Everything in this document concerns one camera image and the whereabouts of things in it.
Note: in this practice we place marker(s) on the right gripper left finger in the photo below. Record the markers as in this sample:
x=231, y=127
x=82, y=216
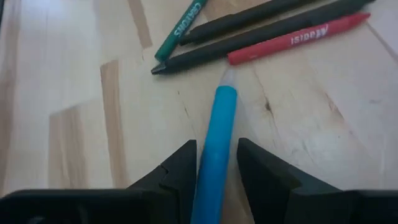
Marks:
x=183, y=168

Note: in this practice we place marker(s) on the slim black pen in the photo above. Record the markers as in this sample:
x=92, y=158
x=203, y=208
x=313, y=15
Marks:
x=236, y=20

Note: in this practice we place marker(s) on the cyan retractable pen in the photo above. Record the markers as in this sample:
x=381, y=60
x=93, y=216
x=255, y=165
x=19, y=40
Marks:
x=217, y=140

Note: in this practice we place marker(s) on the thick black marker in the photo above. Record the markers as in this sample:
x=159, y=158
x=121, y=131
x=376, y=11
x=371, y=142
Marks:
x=248, y=39

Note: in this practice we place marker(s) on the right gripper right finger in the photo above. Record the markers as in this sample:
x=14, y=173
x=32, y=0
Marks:
x=264, y=174

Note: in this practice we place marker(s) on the dark green marker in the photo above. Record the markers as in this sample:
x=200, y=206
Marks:
x=180, y=28

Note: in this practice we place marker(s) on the red marker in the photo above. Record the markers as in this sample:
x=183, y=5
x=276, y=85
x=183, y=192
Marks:
x=280, y=42

